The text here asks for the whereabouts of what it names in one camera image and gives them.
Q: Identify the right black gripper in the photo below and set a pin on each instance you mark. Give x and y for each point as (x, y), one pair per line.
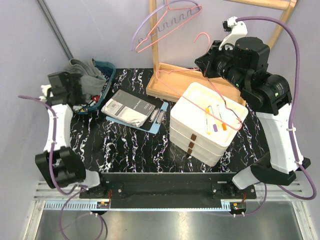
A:
(206, 62)

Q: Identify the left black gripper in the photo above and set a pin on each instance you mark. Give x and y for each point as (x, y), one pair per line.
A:
(74, 80)

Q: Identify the colourful comic print shorts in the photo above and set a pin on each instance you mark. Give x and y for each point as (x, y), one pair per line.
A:
(92, 105)

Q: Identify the grey shorts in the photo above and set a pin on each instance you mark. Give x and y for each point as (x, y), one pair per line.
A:
(92, 81)

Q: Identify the lavender plastic hanger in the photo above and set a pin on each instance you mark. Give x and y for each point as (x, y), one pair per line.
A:
(160, 22)

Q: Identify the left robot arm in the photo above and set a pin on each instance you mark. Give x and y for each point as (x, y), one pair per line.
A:
(59, 165)

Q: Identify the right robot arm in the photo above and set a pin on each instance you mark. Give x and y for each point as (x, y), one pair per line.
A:
(245, 67)

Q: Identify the wooden clothes rack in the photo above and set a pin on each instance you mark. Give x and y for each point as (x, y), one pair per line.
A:
(168, 81)

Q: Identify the teal plastic bin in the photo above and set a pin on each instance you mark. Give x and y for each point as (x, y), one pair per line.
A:
(108, 71)

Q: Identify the grey spiral notebook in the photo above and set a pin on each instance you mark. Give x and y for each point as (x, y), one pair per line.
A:
(128, 108)

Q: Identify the purple cap marker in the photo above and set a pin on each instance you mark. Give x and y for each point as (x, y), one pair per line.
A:
(215, 126)

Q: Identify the white stacked trays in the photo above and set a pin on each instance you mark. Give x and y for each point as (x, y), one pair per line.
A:
(187, 127)

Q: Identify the yellow cap marker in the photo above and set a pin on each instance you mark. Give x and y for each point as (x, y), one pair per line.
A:
(208, 121)

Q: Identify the black marbled table mat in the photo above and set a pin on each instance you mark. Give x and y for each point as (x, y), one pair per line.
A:
(108, 147)

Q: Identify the blue clipboard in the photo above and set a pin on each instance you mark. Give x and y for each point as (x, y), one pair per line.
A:
(151, 127)

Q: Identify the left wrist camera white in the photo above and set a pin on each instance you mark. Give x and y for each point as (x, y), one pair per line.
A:
(46, 92)

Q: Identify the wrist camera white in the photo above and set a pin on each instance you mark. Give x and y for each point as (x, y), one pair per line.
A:
(46, 92)
(235, 30)

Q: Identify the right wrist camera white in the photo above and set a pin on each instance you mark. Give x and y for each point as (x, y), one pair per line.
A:
(235, 30)

